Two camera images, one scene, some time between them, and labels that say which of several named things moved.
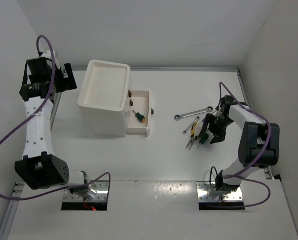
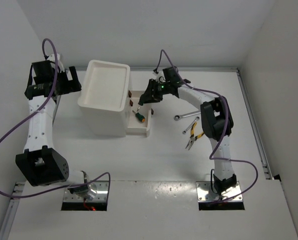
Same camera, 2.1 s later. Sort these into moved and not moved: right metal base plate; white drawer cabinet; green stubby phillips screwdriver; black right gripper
Moved: black right gripper
Not moved: white drawer cabinet; green stubby phillips screwdriver; right metal base plate
